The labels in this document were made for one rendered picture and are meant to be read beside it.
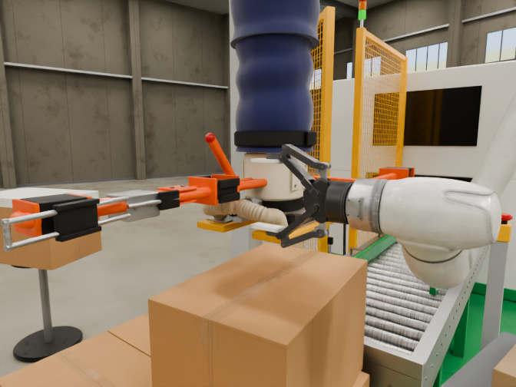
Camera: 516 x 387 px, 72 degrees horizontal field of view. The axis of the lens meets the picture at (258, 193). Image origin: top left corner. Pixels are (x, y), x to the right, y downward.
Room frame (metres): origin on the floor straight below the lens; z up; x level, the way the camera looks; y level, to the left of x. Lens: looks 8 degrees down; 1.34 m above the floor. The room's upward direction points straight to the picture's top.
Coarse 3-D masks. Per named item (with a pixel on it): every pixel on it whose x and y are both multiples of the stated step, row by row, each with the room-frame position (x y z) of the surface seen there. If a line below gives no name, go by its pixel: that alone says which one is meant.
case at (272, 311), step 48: (192, 288) 0.92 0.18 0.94; (240, 288) 0.92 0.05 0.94; (288, 288) 0.92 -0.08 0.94; (336, 288) 0.92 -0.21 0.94; (192, 336) 0.78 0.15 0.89; (240, 336) 0.71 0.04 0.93; (288, 336) 0.68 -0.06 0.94; (336, 336) 0.90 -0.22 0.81; (192, 384) 0.78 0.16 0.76; (240, 384) 0.71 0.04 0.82; (288, 384) 0.66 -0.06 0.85; (336, 384) 0.92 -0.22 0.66
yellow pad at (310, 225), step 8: (288, 216) 0.89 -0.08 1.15; (288, 224) 0.89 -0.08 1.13; (304, 224) 0.89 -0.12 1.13; (312, 224) 0.91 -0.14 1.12; (328, 224) 0.97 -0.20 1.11; (256, 232) 0.84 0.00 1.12; (264, 232) 0.84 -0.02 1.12; (296, 232) 0.84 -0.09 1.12; (304, 232) 0.86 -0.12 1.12; (264, 240) 0.83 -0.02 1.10; (272, 240) 0.81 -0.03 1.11; (280, 240) 0.80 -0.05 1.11
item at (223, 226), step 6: (228, 216) 1.00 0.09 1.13; (234, 216) 1.00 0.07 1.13; (198, 222) 0.96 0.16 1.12; (204, 222) 0.95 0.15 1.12; (210, 222) 0.95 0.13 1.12; (216, 222) 0.95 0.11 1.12; (222, 222) 0.94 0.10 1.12; (228, 222) 0.94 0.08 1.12; (234, 222) 0.95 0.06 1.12; (246, 222) 0.98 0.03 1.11; (252, 222) 1.00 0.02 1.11; (204, 228) 0.94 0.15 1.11; (210, 228) 0.93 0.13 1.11; (216, 228) 0.92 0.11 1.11; (222, 228) 0.90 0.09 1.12; (228, 228) 0.92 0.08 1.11; (234, 228) 0.94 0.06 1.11
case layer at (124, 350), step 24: (96, 336) 1.36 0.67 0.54; (120, 336) 1.36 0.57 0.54; (144, 336) 1.36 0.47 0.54; (48, 360) 1.20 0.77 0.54; (72, 360) 1.20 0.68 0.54; (96, 360) 1.20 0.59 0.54; (120, 360) 1.20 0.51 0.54; (144, 360) 1.20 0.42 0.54; (0, 384) 1.07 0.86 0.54; (24, 384) 1.07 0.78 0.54; (48, 384) 1.07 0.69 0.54; (72, 384) 1.07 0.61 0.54; (96, 384) 1.07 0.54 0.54; (120, 384) 1.07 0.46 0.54; (144, 384) 1.07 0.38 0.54; (360, 384) 1.07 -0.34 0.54
